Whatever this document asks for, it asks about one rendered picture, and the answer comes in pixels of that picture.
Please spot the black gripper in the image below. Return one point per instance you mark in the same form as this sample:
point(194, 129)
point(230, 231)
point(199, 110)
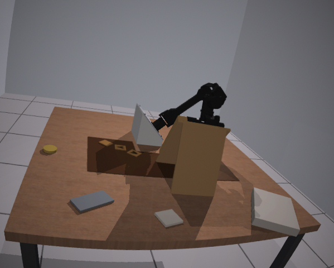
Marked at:
point(192, 119)

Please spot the tan wooden board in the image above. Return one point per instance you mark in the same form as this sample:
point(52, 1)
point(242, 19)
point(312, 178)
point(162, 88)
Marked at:
point(196, 150)

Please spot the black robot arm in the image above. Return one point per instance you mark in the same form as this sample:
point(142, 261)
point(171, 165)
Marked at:
point(212, 99)

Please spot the tan tile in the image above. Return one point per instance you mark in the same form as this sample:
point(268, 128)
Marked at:
point(106, 143)
point(119, 147)
point(134, 153)

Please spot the yellow flat disc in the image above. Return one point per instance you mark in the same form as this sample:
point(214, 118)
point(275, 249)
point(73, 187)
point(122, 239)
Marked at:
point(51, 149)

